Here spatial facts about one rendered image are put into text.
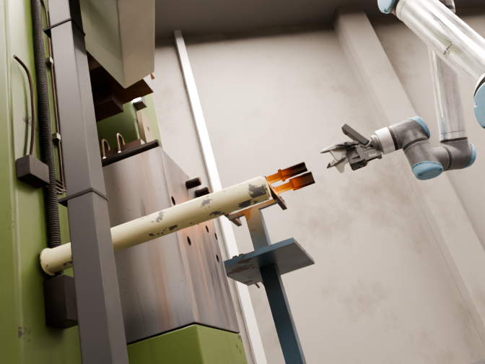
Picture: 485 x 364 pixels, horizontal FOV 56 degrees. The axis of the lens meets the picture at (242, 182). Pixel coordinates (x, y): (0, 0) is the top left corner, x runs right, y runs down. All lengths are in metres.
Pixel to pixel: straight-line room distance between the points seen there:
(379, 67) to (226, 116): 1.63
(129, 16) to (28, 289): 0.51
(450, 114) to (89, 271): 1.37
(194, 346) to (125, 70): 0.58
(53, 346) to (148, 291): 0.25
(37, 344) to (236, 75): 4.05
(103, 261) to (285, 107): 4.02
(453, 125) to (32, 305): 1.38
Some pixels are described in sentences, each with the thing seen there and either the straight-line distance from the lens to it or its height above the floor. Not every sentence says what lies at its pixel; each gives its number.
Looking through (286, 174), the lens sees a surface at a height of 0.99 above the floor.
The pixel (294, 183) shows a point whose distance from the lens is 1.81.
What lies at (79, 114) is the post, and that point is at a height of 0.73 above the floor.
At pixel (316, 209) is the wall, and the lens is 4.06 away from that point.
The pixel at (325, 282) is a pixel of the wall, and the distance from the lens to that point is 3.85.
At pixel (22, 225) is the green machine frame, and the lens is 0.94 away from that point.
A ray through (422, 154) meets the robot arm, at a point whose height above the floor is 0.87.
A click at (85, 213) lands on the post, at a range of 0.65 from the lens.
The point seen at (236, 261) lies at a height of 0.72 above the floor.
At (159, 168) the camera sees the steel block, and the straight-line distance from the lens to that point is 1.15.
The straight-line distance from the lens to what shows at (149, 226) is 0.83.
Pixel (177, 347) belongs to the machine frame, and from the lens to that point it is 1.03.
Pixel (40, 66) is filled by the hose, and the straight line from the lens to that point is 1.21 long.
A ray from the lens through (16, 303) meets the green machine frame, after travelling 0.88.
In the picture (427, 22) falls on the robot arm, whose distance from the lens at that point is 1.56.
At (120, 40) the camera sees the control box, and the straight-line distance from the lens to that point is 0.89.
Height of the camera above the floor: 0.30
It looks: 25 degrees up
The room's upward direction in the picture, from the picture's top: 16 degrees counter-clockwise
